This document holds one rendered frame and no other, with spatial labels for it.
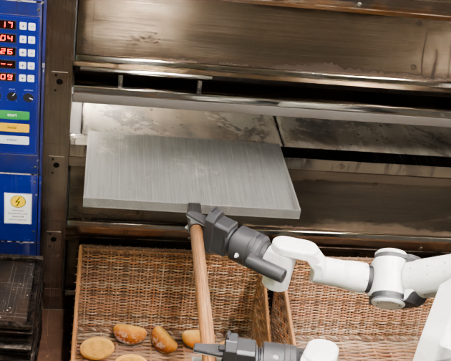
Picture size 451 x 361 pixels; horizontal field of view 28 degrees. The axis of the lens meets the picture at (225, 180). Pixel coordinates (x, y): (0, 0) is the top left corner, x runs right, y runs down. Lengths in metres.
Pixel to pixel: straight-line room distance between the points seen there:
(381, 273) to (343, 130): 0.74
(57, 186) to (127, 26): 0.53
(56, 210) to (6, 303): 0.34
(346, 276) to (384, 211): 0.64
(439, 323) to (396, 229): 1.01
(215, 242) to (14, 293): 0.60
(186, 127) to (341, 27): 0.55
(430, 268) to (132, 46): 0.92
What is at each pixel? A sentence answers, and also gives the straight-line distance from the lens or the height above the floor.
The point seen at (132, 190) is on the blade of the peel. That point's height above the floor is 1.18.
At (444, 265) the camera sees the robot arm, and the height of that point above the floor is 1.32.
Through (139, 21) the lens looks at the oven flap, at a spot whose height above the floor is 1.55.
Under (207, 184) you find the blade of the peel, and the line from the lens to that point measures 2.37.
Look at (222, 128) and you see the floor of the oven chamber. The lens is 2.64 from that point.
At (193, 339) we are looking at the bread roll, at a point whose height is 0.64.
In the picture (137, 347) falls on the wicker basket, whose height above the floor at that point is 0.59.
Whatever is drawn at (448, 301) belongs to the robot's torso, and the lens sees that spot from 1.84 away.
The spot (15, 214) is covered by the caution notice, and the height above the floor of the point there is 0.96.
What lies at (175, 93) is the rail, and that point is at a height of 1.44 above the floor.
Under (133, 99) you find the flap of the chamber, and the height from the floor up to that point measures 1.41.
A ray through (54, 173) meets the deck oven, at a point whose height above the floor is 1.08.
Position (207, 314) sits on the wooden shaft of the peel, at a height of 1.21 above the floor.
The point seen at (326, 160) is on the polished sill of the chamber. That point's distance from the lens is 2.58.
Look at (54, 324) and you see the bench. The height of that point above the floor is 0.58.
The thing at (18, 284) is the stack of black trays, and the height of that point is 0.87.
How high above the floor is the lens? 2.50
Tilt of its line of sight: 33 degrees down
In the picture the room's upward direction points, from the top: 9 degrees clockwise
